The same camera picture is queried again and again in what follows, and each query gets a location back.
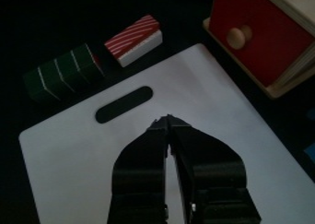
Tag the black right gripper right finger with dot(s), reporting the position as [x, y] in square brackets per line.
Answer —
[212, 178]

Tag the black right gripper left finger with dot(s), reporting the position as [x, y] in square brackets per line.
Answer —
[139, 172]

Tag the green toy sushi roll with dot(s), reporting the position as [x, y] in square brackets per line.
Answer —
[61, 74]

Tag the large blue tape piece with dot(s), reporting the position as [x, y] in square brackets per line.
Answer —
[309, 153]

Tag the white plastic cutting board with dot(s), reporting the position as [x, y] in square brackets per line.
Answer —
[225, 95]

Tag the red striped toy nigiri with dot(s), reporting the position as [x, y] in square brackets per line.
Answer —
[133, 38]

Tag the wooden box with red drawer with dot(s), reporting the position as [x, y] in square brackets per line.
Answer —
[261, 34]

